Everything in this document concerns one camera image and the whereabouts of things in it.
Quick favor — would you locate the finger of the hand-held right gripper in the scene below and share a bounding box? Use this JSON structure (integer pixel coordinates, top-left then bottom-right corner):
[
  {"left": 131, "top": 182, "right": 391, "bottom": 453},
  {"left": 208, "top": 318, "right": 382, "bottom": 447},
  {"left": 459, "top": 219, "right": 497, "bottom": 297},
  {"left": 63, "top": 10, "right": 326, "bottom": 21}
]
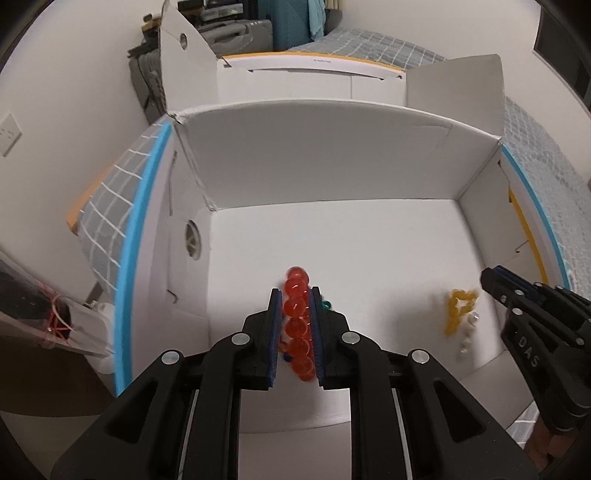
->
[
  {"left": 480, "top": 268, "right": 525, "bottom": 319},
  {"left": 494, "top": 265, "right": 561, "bottom": 296}
]

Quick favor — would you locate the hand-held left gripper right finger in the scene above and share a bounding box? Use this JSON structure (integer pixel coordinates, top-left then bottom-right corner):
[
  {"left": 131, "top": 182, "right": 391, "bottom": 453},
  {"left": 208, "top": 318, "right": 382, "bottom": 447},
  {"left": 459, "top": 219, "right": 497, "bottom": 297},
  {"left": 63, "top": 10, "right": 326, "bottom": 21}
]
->
[{"left": 309, "top": 286, "right": 541, "bottom": 480}]

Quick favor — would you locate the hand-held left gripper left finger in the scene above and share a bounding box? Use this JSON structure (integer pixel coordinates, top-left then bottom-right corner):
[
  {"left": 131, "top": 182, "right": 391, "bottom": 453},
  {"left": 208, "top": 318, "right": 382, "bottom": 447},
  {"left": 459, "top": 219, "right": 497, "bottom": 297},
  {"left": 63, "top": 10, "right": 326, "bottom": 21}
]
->
[{"left": 50, "top": 288, "right": 283, "bottom": 480}]

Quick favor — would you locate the orange bead bracelet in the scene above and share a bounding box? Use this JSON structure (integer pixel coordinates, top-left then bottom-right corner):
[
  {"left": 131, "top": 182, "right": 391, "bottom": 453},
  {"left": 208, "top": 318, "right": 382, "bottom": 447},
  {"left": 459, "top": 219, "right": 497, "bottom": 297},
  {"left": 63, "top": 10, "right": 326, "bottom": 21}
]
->
[{"left": 283, "top": 266, "right": 319, "bottom": 383}]

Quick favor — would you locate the white cardboard box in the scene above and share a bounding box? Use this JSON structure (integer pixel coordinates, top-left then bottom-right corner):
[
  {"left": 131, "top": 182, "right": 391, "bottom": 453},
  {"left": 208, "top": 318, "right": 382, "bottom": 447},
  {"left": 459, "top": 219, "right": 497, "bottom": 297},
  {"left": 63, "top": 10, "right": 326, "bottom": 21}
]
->
[{"left": 117, "top": 0, "right": 550, "bottom": 435}]

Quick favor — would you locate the grey checked blanket blue trim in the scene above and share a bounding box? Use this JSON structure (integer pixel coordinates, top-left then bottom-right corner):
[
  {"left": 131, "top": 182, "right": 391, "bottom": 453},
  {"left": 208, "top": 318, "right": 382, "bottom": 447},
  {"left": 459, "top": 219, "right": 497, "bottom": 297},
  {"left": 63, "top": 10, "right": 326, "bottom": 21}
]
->
[{"left": 76, "top": 28, "right": 591, "bottom": 448}]

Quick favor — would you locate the white plastic container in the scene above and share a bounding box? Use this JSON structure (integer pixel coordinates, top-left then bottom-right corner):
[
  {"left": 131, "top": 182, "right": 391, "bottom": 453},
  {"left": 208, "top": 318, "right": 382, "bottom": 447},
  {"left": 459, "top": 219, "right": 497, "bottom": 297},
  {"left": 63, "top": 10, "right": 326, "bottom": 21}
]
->
[{"left": 69, "top": 302, "right": 117, "bottom": 376}]

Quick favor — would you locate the orange mattress sheet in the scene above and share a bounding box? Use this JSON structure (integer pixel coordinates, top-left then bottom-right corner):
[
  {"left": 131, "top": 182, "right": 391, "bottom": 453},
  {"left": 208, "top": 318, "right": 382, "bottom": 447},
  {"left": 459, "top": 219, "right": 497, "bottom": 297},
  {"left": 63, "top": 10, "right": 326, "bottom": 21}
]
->
[{"left": 66, "top": 166, "right": 114, "bottom": 232}]

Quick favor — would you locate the dark brown furniture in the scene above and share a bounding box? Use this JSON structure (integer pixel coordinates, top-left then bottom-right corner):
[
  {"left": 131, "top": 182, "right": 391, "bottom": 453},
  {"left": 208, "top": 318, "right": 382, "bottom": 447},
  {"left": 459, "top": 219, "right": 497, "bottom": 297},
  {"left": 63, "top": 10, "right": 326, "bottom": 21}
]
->
[{"left": 0, "top": 336, "right": 116, "bottom": 412}]

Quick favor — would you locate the clear plastic bag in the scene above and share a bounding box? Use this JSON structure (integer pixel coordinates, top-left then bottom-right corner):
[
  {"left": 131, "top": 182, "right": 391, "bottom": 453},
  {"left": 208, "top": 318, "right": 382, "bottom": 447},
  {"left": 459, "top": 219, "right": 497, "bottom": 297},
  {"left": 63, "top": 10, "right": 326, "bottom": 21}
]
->
[{"left": 0, "top": 251, "right": 112, "bottom": 358}]

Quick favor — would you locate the grey ribbed suitcase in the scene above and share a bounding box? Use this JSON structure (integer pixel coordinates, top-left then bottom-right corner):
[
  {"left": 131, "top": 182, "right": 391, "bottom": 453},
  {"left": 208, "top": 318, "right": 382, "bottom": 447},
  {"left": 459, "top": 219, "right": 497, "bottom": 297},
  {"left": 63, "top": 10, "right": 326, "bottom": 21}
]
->
[{"left": 128, "top": 50, "right": 166, "bottom": 124}]

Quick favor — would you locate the grey hard suitcase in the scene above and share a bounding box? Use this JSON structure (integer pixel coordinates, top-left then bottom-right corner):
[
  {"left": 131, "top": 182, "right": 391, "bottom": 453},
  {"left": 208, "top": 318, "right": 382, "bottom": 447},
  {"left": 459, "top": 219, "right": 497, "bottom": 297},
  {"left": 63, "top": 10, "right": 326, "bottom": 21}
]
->
[{"left": 198, "top": 18, "right": 274, "bottom": 58}]

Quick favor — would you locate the teal hanging cloth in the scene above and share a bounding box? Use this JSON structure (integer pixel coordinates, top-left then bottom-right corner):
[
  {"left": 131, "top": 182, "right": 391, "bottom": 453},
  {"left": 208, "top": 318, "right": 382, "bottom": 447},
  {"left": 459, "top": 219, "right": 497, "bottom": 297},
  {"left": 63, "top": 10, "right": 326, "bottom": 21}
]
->
[{"left": 259, "top": 0, "right": 327, "bottom": 51}]

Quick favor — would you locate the white bead bracelet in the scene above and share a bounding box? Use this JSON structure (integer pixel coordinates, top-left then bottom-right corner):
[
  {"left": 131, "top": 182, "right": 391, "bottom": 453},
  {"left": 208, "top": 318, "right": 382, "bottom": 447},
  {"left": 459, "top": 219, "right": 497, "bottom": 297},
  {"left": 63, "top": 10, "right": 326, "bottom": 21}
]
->
[{"left": 457, "top": 311, "right": 481, "bottom": 361}]

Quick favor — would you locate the yellow bead bracelet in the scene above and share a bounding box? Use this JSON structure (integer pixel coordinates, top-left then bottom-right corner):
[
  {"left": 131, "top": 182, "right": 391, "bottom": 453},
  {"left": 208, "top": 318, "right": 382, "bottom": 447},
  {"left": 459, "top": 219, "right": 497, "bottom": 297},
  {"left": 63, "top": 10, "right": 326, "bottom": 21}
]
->
[{"left": 444, "top": 288, "right": 478, "bottom": 337}]

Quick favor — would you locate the white wall switch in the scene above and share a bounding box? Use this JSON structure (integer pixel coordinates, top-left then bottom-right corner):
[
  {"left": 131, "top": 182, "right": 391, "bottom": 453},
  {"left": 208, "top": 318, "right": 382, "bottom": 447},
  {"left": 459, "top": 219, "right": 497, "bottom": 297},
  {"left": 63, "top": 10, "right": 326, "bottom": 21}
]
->
[{"left": 0, "top": 111, "right": 23, "bottom": 155}]

